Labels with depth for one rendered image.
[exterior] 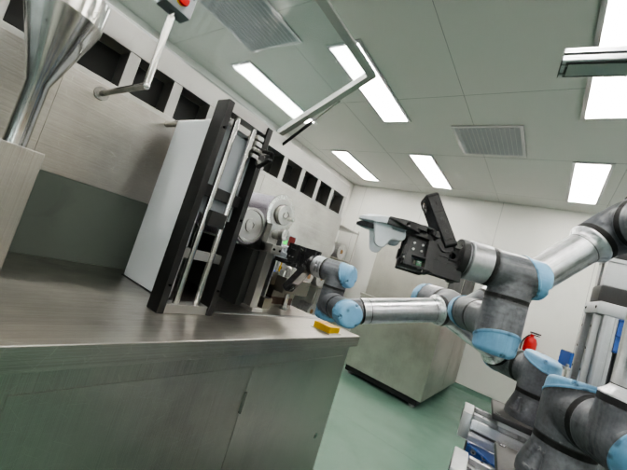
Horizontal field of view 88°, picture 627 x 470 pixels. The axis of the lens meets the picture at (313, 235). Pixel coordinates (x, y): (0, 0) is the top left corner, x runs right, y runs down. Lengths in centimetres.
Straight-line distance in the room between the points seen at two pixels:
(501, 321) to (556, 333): 469
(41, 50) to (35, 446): 73
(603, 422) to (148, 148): 135
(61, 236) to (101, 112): 39
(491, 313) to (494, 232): 489
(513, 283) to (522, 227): 487
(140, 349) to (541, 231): 528
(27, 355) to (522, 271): 78
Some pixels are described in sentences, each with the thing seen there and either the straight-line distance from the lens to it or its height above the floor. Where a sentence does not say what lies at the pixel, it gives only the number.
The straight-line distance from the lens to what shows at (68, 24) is 94.
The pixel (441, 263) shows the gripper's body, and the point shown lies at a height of 119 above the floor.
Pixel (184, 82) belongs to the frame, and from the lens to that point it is 136.
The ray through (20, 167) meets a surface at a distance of 91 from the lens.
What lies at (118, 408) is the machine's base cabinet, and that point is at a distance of 75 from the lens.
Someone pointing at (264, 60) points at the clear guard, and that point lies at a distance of 139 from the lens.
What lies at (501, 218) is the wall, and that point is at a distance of 561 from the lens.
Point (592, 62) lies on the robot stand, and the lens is 145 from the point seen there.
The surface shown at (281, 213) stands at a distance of 117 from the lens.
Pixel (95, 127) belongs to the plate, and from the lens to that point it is 122.
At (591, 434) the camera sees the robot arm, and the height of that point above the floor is 98.
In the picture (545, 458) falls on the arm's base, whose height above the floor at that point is 88.
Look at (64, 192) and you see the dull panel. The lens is 120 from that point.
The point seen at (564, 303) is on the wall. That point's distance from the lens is 538.
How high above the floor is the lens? 113
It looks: 4 degrees up
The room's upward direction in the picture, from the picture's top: 17 degrees clockwise
